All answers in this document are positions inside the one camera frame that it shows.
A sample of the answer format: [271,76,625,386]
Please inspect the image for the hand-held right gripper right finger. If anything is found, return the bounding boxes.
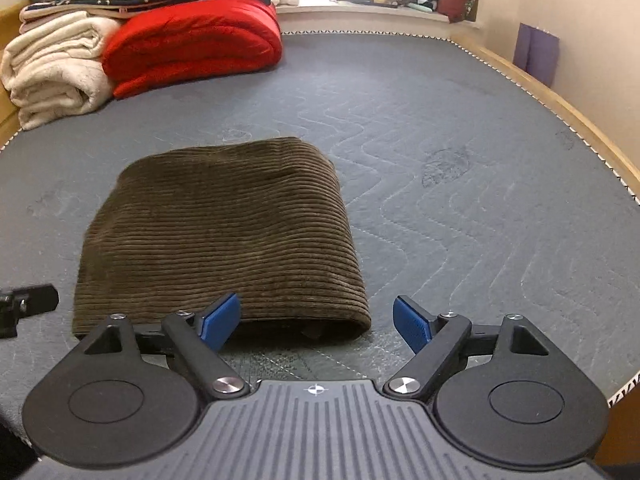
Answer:
[384,296,551,401]

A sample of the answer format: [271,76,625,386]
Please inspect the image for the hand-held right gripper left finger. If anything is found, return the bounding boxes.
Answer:
[82,293,250,402]

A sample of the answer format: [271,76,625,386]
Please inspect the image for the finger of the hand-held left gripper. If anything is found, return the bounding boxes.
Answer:
[0,284,59,339]

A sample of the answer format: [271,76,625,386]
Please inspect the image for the brown corduroy pants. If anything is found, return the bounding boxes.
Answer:
[72,136,373,343]

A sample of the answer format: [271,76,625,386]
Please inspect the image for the cream folded blanket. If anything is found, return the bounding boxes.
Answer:
[0,10,121,131]

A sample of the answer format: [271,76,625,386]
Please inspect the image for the red folded quilt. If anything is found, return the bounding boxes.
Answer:
[101,0,283,100]

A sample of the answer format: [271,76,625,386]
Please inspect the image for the dark star-patterned folded blanket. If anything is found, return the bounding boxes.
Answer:
[19,0,233,23]

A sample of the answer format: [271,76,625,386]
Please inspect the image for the wooden bed frame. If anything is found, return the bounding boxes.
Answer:
[0,2,640,461]

